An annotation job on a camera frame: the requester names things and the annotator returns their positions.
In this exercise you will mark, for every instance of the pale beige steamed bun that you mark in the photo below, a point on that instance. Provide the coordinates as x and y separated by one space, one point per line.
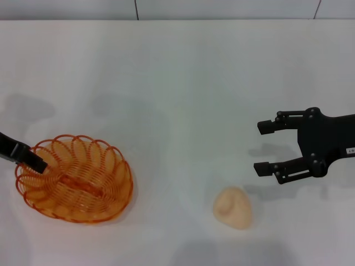
233 209

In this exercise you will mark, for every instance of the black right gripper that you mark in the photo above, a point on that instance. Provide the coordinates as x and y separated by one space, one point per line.
321 138

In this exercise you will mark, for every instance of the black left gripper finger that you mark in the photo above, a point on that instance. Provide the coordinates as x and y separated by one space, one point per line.
27 158

